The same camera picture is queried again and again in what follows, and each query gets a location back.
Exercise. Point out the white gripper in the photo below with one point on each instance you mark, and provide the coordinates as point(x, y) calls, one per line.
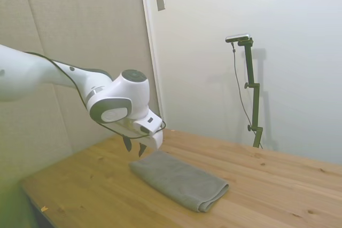
point(156, 140)

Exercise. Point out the grey towel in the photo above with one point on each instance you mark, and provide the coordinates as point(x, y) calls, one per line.
point(179, 177)

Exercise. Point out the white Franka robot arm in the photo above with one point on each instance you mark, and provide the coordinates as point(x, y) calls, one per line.
point(53, 78)

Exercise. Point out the small yellow tape scrap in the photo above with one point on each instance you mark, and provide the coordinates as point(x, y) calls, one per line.
point(44, 208)

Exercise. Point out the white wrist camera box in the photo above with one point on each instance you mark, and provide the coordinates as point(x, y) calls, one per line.
point(149, 125)

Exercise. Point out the white door frame trim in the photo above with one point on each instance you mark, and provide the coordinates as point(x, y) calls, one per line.
point(151, 38)

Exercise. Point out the dark green camera stand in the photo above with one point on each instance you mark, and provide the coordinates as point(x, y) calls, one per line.
point(252, 78)

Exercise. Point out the grey wall switch plate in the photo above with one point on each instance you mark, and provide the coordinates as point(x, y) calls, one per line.
point(160, 1)

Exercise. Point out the silver camera on stand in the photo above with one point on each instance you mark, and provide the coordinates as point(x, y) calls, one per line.
point(237, 37)

